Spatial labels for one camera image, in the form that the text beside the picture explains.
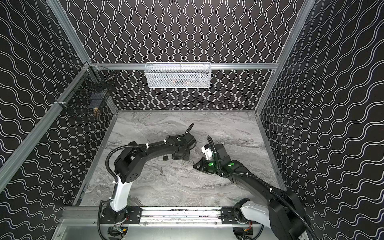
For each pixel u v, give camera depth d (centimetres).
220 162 64
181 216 76
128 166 53
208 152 77
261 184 48
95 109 82
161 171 90
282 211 40
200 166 72
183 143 76
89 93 95
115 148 100
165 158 94
